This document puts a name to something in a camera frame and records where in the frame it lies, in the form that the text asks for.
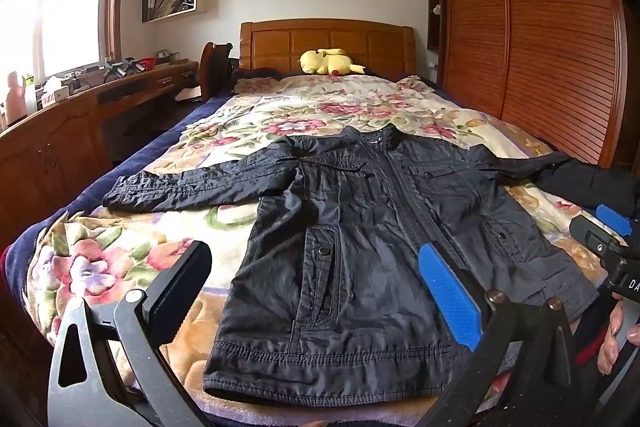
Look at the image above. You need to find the black quilted jacket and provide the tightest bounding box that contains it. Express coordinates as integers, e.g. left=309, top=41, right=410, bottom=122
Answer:
left=103, top=126, right=597, bottom=407

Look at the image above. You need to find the person's right hand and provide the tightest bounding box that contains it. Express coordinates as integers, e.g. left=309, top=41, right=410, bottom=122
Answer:
left=597, top=294, right=640, bottom=375

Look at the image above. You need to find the black folded garment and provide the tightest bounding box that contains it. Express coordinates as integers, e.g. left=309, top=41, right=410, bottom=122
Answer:
left=530, top=159, right=639, bottom=220

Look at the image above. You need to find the floral bed blanket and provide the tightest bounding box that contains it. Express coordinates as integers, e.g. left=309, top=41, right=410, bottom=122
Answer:
left=22, top=74, right=626, bottom=425

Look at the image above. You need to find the navy blue bed sheet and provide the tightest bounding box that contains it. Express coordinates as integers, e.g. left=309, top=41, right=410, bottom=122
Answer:
left=0, top=93, right=231, bottom=303

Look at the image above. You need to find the wooden desk cabinet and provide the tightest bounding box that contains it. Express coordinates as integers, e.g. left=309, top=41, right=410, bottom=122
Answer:
left=1, top=61, right=198, bottom=248

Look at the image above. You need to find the wooden slatted wardrobe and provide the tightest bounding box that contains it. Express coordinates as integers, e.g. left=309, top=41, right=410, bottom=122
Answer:
left=427, top=0, right=639, bottom=169

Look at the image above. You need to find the pink bottle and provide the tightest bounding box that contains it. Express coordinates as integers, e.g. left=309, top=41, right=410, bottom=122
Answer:
left=6, top=72, right=27, bottom=126

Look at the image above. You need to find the wooden headboard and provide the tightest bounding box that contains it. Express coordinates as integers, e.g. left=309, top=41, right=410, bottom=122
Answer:
left=239, top=18, right=418, bottom=80

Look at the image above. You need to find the wooden chair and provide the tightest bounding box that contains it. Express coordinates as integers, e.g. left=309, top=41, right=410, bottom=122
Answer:
left=198, top=42, right=233, bottom=103

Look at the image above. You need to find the yellow plush toy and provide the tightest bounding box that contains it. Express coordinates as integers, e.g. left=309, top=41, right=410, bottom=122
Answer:
left=299, top=49, right=366, bottom=76

